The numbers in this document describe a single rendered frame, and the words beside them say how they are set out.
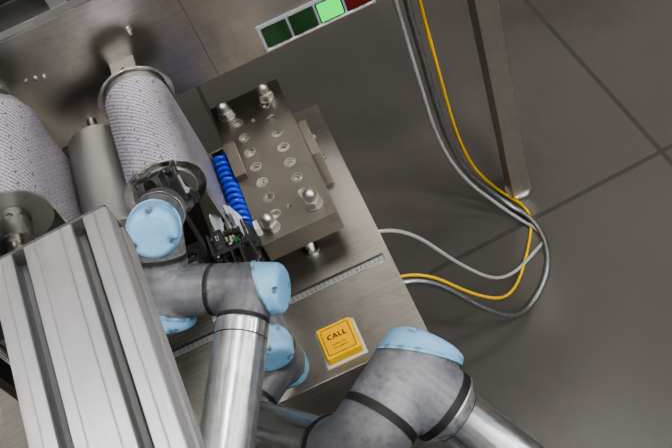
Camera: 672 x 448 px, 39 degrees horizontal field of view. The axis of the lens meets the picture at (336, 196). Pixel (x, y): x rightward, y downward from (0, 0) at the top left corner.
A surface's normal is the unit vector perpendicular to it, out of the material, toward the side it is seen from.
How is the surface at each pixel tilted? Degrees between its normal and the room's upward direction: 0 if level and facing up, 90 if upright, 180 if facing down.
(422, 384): 41
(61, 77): 90
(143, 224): 51
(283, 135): 0
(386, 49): 0
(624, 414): 0
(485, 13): 90
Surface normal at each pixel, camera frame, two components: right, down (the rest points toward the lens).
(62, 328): -0.25, -0.56
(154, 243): 0.09, 0.18
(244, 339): 0.29, -0.43
